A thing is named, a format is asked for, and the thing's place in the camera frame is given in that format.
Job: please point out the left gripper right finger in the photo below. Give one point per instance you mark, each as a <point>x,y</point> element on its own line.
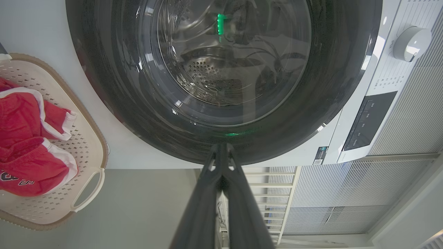
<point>247,228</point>

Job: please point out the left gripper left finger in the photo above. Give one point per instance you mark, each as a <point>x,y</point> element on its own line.
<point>199,224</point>

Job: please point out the washing machine door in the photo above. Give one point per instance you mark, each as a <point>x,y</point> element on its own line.
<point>121,103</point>

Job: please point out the red and white garment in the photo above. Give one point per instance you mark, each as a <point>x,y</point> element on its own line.
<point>27,159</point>

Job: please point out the white front-load washing machine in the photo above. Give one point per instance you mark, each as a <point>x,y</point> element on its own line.
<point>145,152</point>

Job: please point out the cream perforated laundry basket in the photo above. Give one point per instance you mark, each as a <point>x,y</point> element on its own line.
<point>83,145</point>

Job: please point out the steel washer drum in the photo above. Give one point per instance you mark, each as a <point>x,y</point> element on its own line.
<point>221,83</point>

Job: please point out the dark washing machine control panel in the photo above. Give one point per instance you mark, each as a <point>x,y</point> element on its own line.
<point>370,121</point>

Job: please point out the white washer control knob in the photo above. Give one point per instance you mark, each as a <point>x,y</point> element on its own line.
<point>412,43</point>

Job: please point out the black QR code sticker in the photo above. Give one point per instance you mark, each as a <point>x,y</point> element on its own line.
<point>320,155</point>

